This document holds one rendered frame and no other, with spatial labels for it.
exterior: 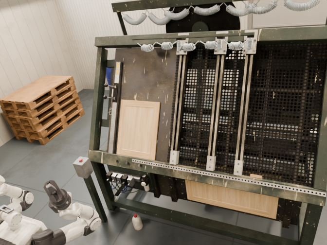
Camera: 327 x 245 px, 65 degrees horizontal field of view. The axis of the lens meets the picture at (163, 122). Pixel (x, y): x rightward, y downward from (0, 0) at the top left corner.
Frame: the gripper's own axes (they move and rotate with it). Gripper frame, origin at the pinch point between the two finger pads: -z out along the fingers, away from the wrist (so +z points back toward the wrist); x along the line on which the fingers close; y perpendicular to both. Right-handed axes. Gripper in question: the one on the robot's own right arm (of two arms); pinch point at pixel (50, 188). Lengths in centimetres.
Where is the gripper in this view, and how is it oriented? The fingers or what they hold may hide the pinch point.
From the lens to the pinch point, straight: 132.0
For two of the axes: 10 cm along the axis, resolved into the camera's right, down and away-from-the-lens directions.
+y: 7.7, -5.1, 3.8
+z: 0.0, 5.9, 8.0
